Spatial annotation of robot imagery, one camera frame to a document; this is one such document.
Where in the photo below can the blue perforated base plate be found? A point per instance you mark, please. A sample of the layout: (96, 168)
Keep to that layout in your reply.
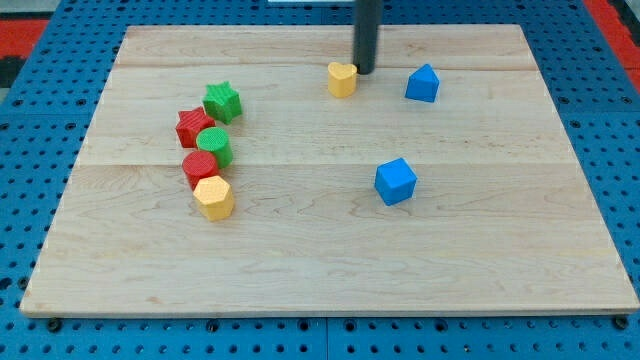
(48, 109)

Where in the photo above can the wooden board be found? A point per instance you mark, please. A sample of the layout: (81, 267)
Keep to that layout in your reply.
(502, 221)

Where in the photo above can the green star block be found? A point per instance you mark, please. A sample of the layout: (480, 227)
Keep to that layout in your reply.
(222, 102)

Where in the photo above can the blue triangle block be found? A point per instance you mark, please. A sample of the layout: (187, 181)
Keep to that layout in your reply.
(423, 84)

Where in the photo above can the green cylinder block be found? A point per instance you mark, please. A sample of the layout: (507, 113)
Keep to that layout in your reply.
(216, 141)

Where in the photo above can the yellow heart block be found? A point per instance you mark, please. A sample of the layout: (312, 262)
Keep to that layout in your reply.
(342, 79)

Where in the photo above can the red cylinder block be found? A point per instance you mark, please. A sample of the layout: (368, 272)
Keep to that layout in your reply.
(199, 165)

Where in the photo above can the blue cube block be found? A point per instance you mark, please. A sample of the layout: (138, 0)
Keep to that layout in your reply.
(395, 181)

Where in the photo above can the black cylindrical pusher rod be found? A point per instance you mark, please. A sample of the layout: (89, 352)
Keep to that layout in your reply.
(367, 19)

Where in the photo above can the red star block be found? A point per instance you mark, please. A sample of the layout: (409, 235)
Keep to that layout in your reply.
(190, 124)

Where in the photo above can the yellow hexagon block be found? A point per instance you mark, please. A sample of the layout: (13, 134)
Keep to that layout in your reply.
(214, 198)

